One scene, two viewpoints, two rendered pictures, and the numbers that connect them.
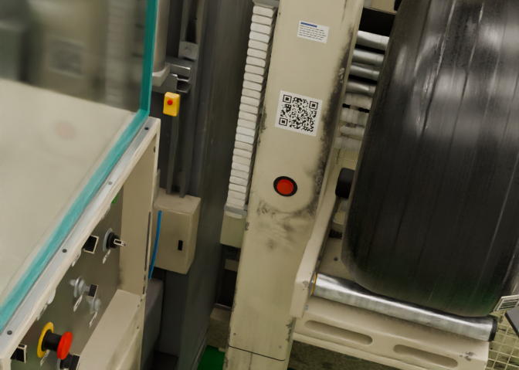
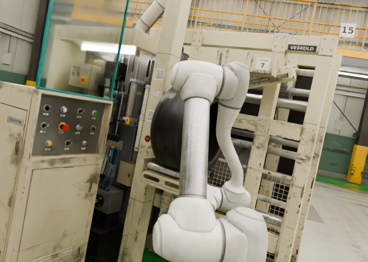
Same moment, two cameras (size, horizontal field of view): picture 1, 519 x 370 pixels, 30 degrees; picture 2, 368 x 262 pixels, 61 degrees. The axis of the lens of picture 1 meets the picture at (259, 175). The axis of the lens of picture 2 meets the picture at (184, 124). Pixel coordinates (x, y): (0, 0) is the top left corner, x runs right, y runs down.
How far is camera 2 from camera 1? 138 cm
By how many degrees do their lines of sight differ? 38
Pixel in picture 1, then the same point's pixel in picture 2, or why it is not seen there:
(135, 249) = (102, 139)
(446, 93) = (174, 92)
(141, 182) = (106, 118)
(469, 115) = (177, 96)
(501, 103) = not seen: hidden behind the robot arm
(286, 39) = (150, 95)
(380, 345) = (161, 181)
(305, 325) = (143, 176)
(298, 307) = (141, 167)
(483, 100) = not seen: hidden behind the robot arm
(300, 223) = (150, 150)
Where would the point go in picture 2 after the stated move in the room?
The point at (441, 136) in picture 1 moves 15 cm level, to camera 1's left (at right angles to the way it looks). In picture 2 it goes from (170, 100) to (148, 96)
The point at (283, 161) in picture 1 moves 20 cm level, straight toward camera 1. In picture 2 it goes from (147, 131) to (132, 130)
